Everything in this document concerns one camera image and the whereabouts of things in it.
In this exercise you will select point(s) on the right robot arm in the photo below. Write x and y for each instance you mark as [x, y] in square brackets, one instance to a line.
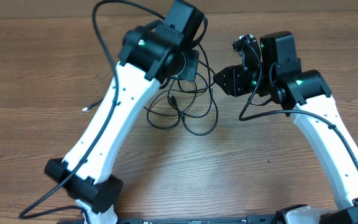
[271, 68]

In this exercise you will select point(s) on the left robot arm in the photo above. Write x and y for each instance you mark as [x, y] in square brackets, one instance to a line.
[150, 54]

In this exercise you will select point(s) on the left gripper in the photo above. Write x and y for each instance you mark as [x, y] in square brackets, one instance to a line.
[191, 72]

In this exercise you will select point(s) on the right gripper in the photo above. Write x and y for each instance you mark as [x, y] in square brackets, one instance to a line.
[234, 79]

